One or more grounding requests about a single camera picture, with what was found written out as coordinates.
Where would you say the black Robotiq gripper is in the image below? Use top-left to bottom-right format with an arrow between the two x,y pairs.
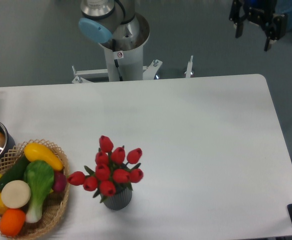
229,0 -> 288,52

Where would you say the red tulip bouquet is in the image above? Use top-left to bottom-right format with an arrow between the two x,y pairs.
67,135 -> 144,203

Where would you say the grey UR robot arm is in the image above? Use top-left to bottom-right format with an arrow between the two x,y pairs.
79,0 -> 288,52

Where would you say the dark grey ribbed vase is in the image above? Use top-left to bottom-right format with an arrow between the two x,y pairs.
103,188 -> 133,211

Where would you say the purple red onion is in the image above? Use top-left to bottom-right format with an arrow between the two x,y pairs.
52,171 -> 67,193

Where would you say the yellow squash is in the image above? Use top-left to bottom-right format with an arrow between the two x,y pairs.
24,142 -> 64,171

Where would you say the green bok choy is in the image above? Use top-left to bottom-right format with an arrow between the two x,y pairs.
24,160 -> 54,224

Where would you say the green cucumber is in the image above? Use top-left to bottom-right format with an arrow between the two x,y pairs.
0,155 -> 30,192

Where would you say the white round radish slice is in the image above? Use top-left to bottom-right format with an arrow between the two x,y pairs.
1,180 -> 31,209

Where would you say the orange fruit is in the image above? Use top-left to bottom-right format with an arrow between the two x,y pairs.
0,208 -> 26,237

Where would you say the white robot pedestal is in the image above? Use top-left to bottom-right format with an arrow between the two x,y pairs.
99,43 -> 144,82

